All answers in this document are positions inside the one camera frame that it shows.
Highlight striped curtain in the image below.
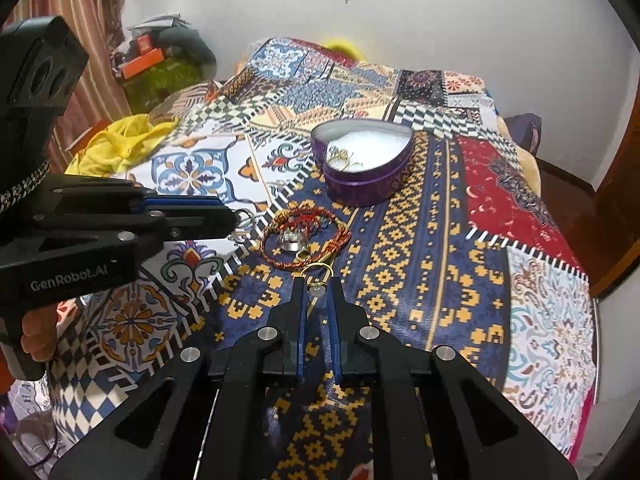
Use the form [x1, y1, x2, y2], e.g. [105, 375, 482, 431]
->
[0, 0, 127, 177]

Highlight silver hoop earring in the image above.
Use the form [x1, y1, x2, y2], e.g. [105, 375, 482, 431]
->
[231, 209, 259, 247]

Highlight red braided thread bracelet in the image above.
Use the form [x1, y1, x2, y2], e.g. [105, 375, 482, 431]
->
[259, 207, 354, 274]

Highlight gold jewelry pieces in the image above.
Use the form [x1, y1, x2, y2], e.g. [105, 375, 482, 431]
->
[327, 145, 367, 172]

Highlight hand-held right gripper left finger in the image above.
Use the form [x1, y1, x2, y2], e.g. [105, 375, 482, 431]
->
[48, 276, 309, 480]

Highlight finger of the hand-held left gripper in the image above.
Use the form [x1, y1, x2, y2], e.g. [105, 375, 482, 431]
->
[47, 175, 227, 212]
[30, 209, 242, 257]

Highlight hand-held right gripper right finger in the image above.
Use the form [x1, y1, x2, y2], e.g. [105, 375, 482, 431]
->
[327, 276, 578, 480]

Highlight yellow cloth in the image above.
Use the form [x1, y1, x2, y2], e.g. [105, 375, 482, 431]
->
[65, 114, 179, 177]

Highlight patchwork printed blanket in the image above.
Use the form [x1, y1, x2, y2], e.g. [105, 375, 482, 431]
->
[49, 35, 599, 480]

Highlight person's left hand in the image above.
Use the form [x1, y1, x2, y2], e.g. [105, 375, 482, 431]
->
[21, 304, 59, 362]

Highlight purple heart-shaped box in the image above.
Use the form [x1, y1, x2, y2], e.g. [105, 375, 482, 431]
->
[310, 119, 416, 208]

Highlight yellow fluffy object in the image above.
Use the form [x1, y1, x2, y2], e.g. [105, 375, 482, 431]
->
[320, 35, 364, 59]

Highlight gold ring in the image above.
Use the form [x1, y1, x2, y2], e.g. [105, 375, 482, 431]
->
[299, 263, 334, 311]

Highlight orange box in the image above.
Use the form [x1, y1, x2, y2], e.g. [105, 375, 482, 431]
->
[119, 49, 166, 81]

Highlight silver ring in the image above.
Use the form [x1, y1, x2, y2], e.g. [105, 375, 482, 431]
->
[277, 230, 311, 257]

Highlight white printed bag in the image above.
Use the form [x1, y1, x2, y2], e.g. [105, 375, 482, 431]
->
[0, 379, 67, 463]

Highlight purple cloth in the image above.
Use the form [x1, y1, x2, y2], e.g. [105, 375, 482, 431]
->
[502, 113, 544, 157]

